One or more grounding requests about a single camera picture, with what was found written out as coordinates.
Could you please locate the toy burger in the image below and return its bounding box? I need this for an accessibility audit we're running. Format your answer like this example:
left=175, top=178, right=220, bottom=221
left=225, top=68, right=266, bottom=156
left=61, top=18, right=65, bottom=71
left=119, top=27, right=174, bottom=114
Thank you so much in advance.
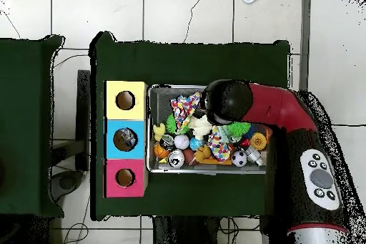
left=249, top=132, right=267, bottom=151

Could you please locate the silver plastic toy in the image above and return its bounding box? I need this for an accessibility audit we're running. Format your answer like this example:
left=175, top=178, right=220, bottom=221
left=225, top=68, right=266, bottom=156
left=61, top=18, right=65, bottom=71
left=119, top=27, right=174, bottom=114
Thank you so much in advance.
left=244, top=145, right=264, bottom=167

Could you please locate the colourful dotted cloth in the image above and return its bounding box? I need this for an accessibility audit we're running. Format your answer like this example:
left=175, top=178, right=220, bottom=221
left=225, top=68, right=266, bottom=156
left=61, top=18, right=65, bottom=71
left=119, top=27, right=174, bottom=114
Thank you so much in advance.
left=170, top=91, right=202, bottom=132

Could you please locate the clear mesh bin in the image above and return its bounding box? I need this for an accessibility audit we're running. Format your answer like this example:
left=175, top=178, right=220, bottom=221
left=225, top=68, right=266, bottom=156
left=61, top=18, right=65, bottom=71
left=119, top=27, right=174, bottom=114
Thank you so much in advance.
left=147, top=84, right=269, bottom=175

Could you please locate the dark green tablecloth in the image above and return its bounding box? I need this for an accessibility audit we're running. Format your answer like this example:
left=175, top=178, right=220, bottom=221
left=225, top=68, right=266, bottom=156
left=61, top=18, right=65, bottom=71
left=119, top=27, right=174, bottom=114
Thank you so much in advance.
left=90, top=31, right=291, bottom=222

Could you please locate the silver drink can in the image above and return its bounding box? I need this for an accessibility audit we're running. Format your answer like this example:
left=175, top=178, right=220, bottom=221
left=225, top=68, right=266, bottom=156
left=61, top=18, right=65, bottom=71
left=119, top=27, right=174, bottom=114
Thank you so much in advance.
left=167, top=148, right=185, bottom=168

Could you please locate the wooden box with three holes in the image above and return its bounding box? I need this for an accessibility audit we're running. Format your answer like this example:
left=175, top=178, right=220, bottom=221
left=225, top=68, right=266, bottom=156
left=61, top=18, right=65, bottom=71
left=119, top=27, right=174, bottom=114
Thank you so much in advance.
left=103, top=80, right=149, bottom=199

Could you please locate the brown plush bear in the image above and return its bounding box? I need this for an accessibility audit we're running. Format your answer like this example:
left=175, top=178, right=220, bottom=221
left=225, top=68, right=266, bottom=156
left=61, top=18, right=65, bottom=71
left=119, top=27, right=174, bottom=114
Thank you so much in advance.
left=193, top=144, right=212, bottom=162

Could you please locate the large green spiky ball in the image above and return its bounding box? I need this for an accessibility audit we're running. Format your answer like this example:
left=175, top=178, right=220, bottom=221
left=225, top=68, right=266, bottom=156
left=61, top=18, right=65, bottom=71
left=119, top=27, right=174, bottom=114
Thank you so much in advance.
left=227, top=122, right=252, bottom=137

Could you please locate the green covered side table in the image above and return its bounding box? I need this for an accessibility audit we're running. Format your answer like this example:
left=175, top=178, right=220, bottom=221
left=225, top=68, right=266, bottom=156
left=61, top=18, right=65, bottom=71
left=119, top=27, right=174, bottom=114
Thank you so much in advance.
left=0, top=35, right=65, bottom=218

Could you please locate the crushed bottle with blue-red label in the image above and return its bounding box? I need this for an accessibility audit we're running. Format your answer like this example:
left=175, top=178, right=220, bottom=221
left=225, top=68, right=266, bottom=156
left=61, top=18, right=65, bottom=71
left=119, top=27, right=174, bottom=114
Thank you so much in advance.
left=117, top=129, right=137, bottom=149

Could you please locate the black and white soccer ball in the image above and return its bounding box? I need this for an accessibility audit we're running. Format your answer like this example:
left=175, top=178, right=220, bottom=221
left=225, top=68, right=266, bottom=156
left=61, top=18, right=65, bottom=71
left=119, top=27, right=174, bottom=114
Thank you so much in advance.
left=230, top=150, right=248, bottom=168

